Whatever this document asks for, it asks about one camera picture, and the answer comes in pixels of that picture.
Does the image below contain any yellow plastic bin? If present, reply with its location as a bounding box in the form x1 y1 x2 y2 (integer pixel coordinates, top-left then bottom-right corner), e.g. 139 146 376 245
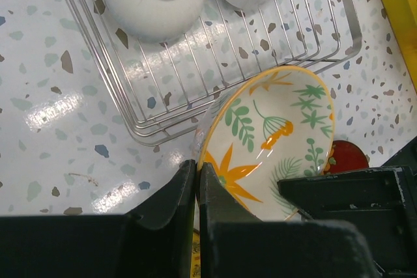
382 0 417 85

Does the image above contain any red floral plate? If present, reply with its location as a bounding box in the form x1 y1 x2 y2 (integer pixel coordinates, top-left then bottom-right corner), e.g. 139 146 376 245
323 140 369 175

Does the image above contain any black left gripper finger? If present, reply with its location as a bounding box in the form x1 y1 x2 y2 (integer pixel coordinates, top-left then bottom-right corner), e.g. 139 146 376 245
1 160 196 277

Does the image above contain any metal wire dish rack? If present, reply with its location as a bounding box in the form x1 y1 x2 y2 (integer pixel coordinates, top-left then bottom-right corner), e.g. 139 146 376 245
65 0 362 146

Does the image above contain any yellow patterned plate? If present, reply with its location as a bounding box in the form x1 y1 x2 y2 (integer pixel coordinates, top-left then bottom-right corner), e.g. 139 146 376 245
190 229 201 278

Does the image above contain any white floral bowl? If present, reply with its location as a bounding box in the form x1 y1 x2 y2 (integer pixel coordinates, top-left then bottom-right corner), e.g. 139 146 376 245
193 65 335 221

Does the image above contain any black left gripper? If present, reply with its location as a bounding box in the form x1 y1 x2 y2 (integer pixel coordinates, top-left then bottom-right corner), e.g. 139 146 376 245
199 143 416 277

